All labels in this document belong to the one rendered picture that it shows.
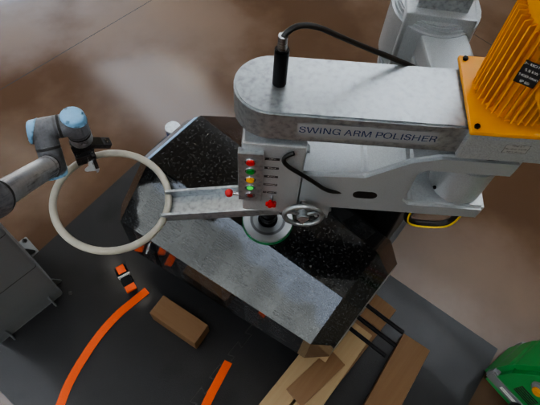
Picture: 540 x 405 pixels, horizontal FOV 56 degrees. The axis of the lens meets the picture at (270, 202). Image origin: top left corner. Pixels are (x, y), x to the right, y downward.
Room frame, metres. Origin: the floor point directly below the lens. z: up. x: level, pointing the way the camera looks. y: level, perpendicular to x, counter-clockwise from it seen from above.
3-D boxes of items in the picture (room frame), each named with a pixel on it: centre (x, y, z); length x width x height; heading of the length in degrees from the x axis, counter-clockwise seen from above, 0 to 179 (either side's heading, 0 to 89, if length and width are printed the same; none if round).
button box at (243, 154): (0.88, 0.07, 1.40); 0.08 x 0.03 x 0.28; 91
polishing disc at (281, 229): (1.00, 0.00, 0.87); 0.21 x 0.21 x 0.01
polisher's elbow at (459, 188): (1.01, -0.66, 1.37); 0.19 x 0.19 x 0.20
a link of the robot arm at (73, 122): (1.17, 0.78, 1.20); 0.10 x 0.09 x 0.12; 113
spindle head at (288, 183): (1.00, -0.08, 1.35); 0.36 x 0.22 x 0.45; 91
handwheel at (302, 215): (0.88, -0.12, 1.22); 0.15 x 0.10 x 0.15; 91
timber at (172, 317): (0.74, 0.43, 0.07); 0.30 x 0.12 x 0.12; 62
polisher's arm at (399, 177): (0.99, -0.39, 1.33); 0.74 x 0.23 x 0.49; 91
